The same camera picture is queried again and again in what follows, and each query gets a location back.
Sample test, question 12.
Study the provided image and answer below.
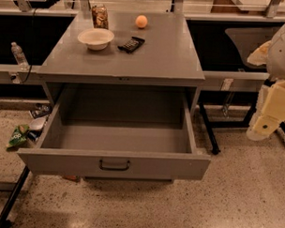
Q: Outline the grey metal cabinet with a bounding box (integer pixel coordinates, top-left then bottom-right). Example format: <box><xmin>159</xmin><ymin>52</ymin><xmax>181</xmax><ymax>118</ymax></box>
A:
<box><xmin>37</xmin><ymin>11</ymin><xmax>204</xmax><ymax>108</ymax></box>

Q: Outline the red crushed can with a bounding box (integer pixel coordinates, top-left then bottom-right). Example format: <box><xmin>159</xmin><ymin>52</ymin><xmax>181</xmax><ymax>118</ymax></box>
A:
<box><xmin>63</xmin><ymin>175</ymin><xmax>81</xmax><ymax>182</ymax></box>

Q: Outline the grey top drawer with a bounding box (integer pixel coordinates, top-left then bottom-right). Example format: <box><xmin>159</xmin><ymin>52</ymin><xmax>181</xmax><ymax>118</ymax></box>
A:
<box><xmin>18</xmin><ymin>84</ymin><xmax>210</xmax><ymax>181</ymax></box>

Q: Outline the clear plastic water bottle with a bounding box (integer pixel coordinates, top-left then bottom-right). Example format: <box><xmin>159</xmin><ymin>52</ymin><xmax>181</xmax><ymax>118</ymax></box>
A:
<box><xmin>10</xmin><ymin>42</ymin><xmax>30</xmax><ymax>70</ymax></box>

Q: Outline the black table leg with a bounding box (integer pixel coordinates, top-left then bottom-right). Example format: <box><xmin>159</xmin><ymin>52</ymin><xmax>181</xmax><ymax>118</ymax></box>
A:
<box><xmin>0</xmin><ymin>166</ymin><xmax>30</xmax><ymax>228</ymax></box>

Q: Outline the grey chair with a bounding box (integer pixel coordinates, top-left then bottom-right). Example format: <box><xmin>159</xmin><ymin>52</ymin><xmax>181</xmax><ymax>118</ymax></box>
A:
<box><xmin>199</xmin><ymin>27</ymin><xmax>285</xmax><ymax>154</ymax></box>

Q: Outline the orange fruit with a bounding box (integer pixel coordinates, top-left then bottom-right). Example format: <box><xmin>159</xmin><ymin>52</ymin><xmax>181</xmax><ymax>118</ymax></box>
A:
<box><xmin>135</xmin><ymin>15</ymin><xmax>148</xmax><ymax>29</ymax></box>

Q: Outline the white cup on floor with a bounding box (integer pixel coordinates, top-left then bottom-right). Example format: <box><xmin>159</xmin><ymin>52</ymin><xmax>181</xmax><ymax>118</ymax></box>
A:
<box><xmin>29</xmin><ymin>117</ymin><xmax>47</xmax><ymax>131</ymax></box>

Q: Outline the dark snack packet on floor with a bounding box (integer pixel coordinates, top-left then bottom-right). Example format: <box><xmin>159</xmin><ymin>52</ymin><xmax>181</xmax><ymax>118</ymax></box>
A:
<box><xmin>29</xmin><ymin>104</ymin><xmax>52</xmax><ymax>119</ymax></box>

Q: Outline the black snack bar packet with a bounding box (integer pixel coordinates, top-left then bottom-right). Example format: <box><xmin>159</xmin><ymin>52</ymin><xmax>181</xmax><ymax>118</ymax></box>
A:
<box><xmin>117</xmin><ymin>37</ymin><xmax>145</xmax><ymax>53</ymax></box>

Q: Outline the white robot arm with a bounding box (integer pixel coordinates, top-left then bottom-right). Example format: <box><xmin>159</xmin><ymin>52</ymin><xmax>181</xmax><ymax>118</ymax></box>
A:
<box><xmin>246</xmin><ymin>23</ymin><xmax>285</xmax><ymax>141</ymax></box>

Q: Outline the white bowl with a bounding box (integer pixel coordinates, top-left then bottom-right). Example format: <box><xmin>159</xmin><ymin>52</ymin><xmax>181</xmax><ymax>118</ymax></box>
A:
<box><xmin>78</xmin><ymin>28</ymin><xmax>114</xmax><ymax>51</ymax></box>

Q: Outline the green chip bag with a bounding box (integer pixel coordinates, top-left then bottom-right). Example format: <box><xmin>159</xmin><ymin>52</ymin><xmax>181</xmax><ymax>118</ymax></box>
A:
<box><xmin>7</xmin><ymin>124</ymin><xmax>29</xmax><ymax>149</ymax></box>

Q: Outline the blue can on floor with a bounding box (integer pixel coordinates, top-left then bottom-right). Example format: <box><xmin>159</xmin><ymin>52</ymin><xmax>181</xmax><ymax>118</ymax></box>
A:
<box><xmin>27</xmin><ymin>130</ymin><xmax>38</xmax><ymax>143</ymax></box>

